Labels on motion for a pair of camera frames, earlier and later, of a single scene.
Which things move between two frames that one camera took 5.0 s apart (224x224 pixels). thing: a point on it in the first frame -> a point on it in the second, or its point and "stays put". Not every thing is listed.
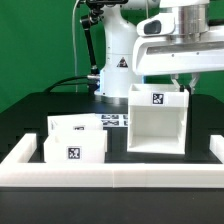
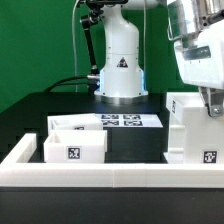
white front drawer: x=76 y=146 stays put
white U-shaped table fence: x=16 y=171 stays put
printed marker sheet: x=114 y=120 stays put
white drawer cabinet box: x=157 y=119 -> x=194 y=136
